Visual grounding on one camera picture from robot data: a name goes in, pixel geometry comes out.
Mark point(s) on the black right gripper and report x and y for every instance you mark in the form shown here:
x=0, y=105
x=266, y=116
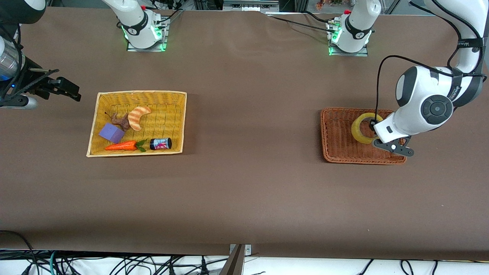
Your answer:
x=27, y=79

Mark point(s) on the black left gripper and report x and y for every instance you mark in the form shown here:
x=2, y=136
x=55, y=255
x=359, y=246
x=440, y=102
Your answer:
x=371, y=127

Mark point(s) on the clear yellowish tape roll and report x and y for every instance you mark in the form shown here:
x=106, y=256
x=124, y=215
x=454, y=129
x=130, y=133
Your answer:
x=357, y=131

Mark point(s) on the brown wicker basket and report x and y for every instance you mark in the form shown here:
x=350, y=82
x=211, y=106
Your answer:
x=340, y=141

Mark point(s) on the purple cube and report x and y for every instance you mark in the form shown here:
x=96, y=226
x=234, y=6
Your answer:
x=111, y=133

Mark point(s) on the brown dried leaf toy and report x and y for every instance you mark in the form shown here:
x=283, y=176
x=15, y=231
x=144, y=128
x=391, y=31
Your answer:
x=123, y=122

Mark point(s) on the toy croissant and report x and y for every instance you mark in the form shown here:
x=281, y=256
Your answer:
x=134, y=118

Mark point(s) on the orange toy carrot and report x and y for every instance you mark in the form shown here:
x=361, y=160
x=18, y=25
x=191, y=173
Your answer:
x=122, y=146

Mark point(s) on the small black can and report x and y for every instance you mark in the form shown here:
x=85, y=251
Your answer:
x=161, y=143

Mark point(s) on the yellow wicker basket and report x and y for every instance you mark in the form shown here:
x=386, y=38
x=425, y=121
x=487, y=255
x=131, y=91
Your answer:
x=168, y=133

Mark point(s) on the grey background box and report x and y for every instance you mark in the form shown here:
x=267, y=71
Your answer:
x=250, y=5

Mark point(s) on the aluminium profile leg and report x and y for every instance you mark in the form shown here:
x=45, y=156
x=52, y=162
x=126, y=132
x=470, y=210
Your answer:
x=233, y=263

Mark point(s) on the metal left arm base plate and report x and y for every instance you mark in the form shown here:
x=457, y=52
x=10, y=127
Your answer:
x=363, y=53

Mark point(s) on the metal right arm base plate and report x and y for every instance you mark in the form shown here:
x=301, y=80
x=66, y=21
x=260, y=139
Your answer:
x=162, y=42

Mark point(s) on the metal table edge bracket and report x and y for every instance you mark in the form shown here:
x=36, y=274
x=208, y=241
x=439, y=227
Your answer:
x=247, y=249

